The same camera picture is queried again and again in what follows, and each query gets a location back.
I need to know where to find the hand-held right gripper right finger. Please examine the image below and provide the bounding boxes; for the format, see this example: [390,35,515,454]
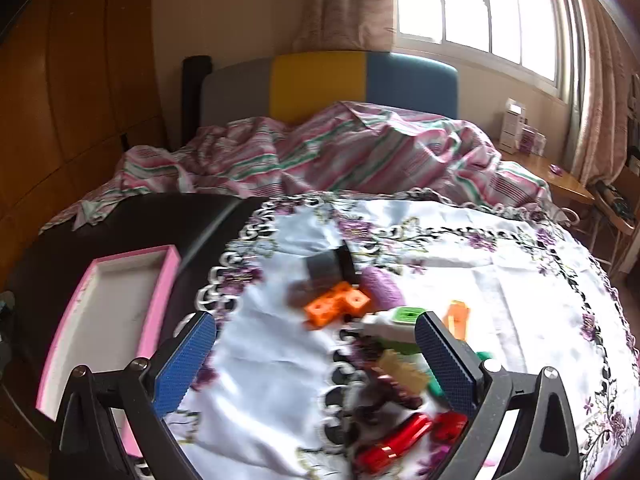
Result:
[414,310,583,480]

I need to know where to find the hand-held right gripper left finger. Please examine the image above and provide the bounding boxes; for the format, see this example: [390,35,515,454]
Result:
[50,310,220,480]

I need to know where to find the green plastic tower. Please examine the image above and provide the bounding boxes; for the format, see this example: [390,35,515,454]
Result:
[427,350,496,396]

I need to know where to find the beige toy brick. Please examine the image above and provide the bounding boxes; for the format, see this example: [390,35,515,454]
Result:
[377,349,431,393]

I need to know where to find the orange plastic clip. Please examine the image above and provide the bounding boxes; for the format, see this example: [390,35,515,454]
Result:
[444,300,472,343]

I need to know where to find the red puzzle piece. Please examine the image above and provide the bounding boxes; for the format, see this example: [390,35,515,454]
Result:
[431,410,471,443]

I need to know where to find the white and green device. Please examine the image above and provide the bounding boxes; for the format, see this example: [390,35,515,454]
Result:
[357,306,426,356]

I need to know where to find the pink shallow tray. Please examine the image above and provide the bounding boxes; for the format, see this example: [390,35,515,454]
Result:
[35,244,182,461]

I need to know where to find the red metallic cylinder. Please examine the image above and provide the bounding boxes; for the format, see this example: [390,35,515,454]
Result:
[356,412,433,473]

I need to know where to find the oval embossed plastic piece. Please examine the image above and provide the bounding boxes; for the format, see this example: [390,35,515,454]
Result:
[361,266,407,313]

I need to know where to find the orange cube block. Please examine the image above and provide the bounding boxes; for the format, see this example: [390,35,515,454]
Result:
[304,282,372,330]

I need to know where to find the grey cylinder with black cap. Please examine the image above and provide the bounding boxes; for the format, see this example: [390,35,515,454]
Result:
[302,241,358,291]

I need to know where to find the white embroidered tablecloth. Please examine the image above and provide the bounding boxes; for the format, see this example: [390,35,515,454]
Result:
[165,187,633,480]

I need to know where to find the wooden nightstand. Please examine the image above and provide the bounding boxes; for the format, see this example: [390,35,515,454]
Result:
[492,152,596,206]

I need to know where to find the wooden side furniture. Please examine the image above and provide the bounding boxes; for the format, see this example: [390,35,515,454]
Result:
[590,150,640,271]

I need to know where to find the pink striped blanket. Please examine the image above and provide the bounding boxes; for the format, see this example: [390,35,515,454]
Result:
[40,101,571,231]

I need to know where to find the purple box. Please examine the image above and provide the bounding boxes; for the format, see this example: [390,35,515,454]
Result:
[520,125,547,156]

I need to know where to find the white box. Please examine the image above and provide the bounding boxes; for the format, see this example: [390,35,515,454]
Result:
[499,99,527,153]

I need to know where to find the brown wooden wardrobe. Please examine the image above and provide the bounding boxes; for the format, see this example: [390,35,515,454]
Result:
[0,0,168,241]

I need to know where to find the grey yellow blue headboard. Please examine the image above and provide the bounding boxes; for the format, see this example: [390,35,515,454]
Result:
[200,51,460,128]

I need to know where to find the pink patterned curtain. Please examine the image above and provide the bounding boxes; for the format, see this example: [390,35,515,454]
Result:
[292,0,401,53]
[565,0,640,186]

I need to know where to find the barred window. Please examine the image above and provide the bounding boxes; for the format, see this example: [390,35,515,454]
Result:
[395,0,571,93]

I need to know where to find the black padded post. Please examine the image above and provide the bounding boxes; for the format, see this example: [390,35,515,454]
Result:
[181,56,213,148]

